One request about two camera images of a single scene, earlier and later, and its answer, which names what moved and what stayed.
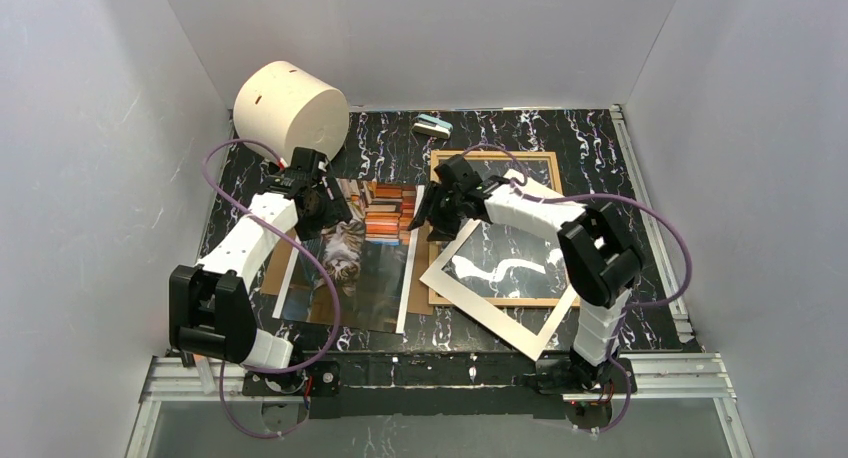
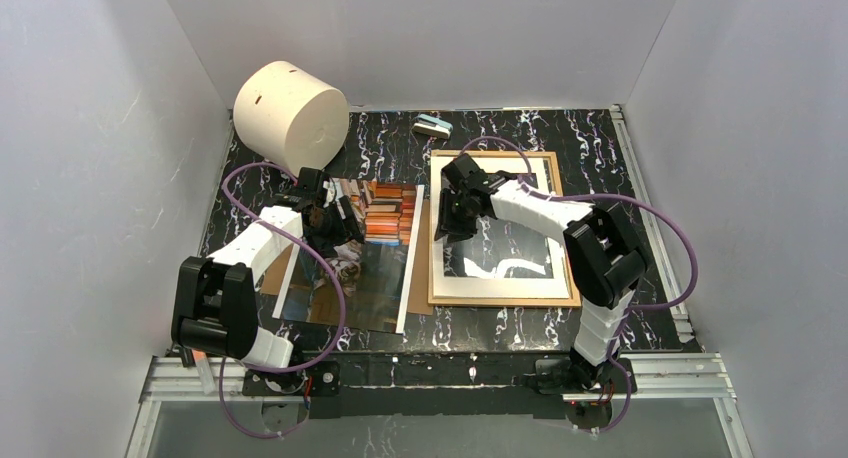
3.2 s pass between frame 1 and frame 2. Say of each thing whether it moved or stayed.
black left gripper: moved
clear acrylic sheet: stayed
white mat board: moved
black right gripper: stayed
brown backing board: stayed
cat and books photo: stayed
